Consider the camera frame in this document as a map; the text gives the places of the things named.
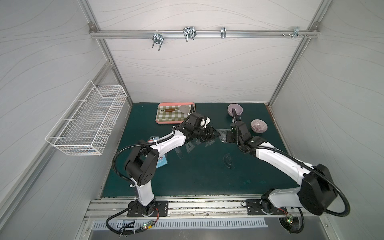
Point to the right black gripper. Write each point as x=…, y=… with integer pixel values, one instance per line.
x=235, y=132

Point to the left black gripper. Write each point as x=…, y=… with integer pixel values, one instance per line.
x=205, y=132

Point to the clear plastic pouch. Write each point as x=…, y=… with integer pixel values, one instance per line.
x=223, y=135

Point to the clear large set square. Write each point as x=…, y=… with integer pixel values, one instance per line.
x=189, y=147

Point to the clear triangle set square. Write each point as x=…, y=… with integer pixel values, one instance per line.
x=209, y=143

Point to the clear straight ruler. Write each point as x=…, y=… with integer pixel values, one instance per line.
x=179, y=152

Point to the blue ruler set package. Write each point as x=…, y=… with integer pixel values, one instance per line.
x=162, y=161

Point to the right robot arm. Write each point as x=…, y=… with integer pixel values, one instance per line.
x=316, y=189

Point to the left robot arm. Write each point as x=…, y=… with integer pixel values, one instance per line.
x=142, y=162

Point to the striped purple bowl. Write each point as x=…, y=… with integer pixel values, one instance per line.
x=259, y=126

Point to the plain lilac bowl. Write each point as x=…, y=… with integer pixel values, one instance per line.
x=238, y=109

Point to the green checked cloth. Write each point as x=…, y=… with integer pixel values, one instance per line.
x=171, y=117

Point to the pink plastic tray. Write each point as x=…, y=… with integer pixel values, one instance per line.
x=173, y=104

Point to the metal U-bolt clamp middle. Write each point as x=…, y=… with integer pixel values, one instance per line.
x=189, y=33

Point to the metal u-bolt clamp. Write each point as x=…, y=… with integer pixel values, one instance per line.
x=158, y=39
x=189, y=33

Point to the metal U-bolt clamp left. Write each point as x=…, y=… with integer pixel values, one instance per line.
x=158, y=39

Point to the white slotted vent strip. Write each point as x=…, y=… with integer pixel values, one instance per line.
x=175, y=224

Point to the aluminium top crossbar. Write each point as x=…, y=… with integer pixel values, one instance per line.
x=201, y=34

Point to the wooden handled metal spatula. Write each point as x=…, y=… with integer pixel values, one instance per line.
x=183, y=109

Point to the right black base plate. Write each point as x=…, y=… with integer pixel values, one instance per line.
x=255, y=207

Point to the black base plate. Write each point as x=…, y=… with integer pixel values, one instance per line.
x=255, y=207
x=154, y=209

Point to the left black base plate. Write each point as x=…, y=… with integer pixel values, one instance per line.
x=154, y=209

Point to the small metal bracket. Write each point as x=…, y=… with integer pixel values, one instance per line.
x=223, y=32

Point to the metal corner bracket right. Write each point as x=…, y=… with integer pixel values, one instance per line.
x=296, y=34

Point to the white wire wall basket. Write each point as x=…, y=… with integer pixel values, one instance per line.
x=85, y=127

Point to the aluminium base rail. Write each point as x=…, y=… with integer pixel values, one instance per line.
x=179, y=207

